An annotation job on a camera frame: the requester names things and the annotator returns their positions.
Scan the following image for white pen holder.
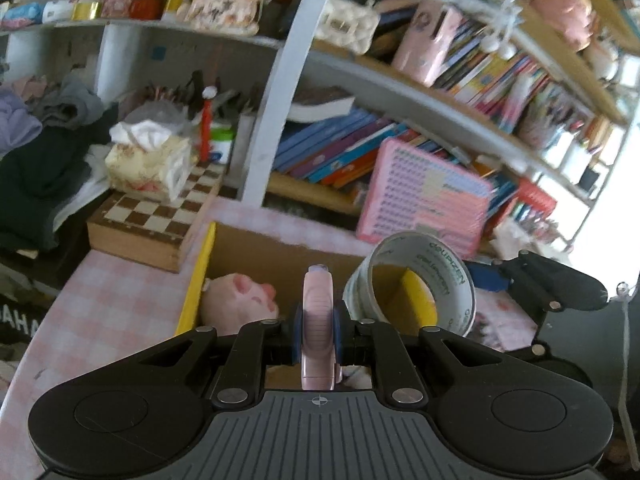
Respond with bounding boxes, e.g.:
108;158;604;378
560;135;593;181

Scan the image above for black keyboard instrument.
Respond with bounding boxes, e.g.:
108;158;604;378
0;255;76;361

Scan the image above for pink learning tablet toy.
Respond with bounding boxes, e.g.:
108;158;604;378
356;139;493;256

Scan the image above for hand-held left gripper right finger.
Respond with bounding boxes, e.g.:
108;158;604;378
334;304;506;407

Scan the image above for pink stapler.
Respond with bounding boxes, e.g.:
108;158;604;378
301;265;342;391

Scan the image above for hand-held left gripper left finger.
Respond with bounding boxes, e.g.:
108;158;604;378
135;305;307;409

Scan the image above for thick grey book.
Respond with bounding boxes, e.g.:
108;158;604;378
287;87;358;123

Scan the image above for white shelf unit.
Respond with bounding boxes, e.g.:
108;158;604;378
0;0;640;211

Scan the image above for floral tissue box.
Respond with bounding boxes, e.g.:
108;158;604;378
105;120;193;201

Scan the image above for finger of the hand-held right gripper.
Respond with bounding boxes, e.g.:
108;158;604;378
467;250;610;312

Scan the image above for red white bottle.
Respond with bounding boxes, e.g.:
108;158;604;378
200;85;218;158

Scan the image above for green and white cup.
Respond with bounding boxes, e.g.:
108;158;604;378
210;125;236;163

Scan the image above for white quilted handbag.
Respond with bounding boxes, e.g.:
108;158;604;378
315;0;381;56

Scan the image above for yellow cardboard box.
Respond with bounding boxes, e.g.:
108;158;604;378
174;221;451;391

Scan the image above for pink round plush toy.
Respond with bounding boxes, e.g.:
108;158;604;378
530;0;596;53

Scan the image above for long red box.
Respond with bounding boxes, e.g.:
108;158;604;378
515;180;558;216

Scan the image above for pink plush pig toy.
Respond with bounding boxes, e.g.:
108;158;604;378
200;272;281;336

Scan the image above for row of small packets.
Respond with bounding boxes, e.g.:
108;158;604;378
0;0;103;28

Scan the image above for pile of clothes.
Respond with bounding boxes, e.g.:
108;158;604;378
0;72;118;253

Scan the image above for row of thin books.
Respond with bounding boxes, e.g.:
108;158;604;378
435;15;551;126

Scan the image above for white string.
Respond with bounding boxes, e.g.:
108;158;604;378
616;282;632;416

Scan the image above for row of colourful books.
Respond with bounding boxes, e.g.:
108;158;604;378
272;107;436;188

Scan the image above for white tape roll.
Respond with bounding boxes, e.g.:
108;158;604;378
342;231;477;338

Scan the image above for wooden chess board box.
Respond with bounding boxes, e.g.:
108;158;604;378
86;160;226;273

